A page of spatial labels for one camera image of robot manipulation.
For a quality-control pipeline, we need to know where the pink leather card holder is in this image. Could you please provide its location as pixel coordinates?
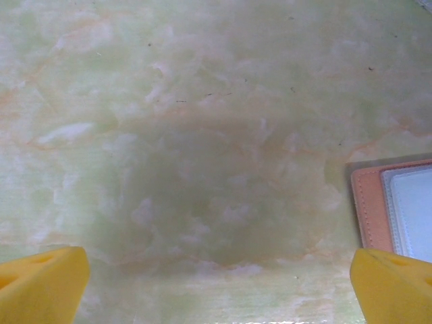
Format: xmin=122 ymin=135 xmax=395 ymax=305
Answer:
xmin=347 ymin=158 xmax=432 ymax=264

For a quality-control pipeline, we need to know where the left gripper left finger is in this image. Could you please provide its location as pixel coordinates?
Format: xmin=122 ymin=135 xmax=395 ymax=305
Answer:
xmin=0 ymin=246 xmax=91 ymax=324

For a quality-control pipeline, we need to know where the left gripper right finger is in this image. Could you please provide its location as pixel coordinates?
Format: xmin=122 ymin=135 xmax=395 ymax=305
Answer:
xmin=350 ymin=248 xmax=432 ymax=324

